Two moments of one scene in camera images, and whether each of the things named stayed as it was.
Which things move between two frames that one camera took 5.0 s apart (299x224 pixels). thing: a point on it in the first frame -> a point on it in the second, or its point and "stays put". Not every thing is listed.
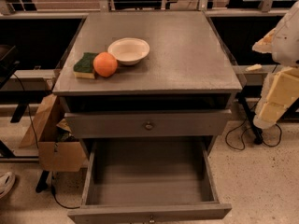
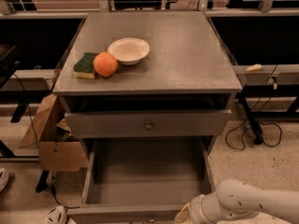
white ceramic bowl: x=129 y=50 stays put
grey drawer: x=149 y=181 stays put
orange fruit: x=105 y=64 stays put
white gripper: x=287 y=42 -> x=196 y=209
